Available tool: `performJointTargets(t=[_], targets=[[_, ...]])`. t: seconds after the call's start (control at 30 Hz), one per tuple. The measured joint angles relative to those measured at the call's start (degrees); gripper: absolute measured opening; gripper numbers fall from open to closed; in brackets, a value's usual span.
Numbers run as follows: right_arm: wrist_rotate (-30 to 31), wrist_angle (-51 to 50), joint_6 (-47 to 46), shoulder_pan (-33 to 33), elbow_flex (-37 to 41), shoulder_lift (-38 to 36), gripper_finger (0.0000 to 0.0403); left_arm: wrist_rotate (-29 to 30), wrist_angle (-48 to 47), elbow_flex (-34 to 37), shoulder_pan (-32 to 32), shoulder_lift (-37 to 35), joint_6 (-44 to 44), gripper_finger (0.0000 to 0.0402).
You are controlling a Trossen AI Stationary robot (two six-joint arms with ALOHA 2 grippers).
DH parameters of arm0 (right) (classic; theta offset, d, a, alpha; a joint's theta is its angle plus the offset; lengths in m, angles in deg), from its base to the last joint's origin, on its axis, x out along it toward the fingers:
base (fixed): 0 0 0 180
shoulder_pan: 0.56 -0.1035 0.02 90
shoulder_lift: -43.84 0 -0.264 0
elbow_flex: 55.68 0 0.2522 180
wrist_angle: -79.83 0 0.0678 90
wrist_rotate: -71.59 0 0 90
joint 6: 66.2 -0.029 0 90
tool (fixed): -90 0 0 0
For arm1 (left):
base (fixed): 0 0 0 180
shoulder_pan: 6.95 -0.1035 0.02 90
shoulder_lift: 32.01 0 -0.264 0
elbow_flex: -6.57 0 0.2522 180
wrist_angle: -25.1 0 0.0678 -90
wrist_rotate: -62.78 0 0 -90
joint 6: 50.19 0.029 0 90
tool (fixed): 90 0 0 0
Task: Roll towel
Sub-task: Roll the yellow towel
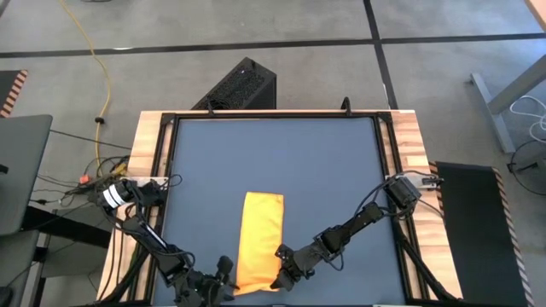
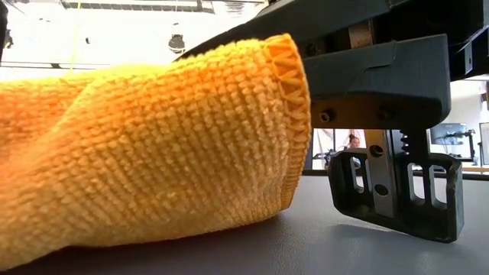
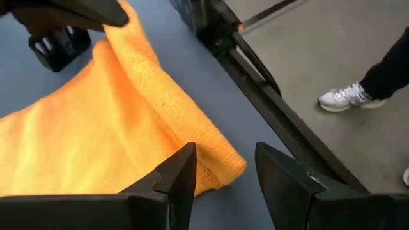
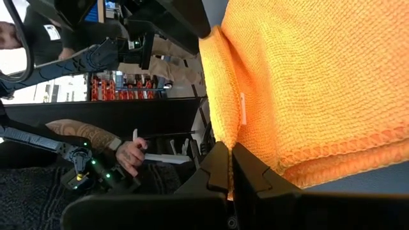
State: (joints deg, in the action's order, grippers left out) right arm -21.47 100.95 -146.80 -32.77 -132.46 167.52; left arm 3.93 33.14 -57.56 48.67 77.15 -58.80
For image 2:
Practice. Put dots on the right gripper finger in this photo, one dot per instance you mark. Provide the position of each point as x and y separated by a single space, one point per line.
305 19
439 214

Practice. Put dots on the yellow microfibre towel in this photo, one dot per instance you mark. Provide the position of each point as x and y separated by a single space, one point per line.
153 153

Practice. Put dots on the person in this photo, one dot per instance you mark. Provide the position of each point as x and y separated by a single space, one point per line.
354 142

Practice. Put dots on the black computer monitor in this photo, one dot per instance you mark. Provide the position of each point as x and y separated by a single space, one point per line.
447 133

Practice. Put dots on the black hanging ceiling device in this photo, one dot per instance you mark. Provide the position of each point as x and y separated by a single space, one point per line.
177 43

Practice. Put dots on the blue-grey table mat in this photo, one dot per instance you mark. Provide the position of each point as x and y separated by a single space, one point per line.
305 248

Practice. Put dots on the black metal table frame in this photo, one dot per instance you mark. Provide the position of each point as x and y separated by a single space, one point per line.
475 175

